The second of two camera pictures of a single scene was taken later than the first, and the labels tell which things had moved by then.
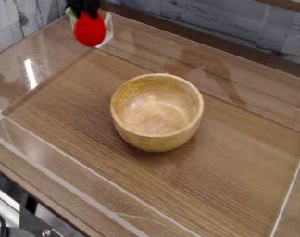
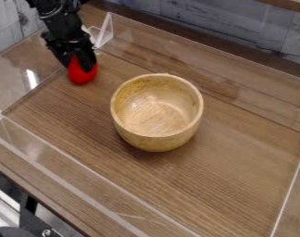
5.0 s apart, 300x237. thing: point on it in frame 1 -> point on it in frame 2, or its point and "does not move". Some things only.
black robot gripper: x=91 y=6 -> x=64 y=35
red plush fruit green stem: x=89 y=31 -> x=77 y=75
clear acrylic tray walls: x=156 y=135 does not move
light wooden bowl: x=156 y=109 does not move
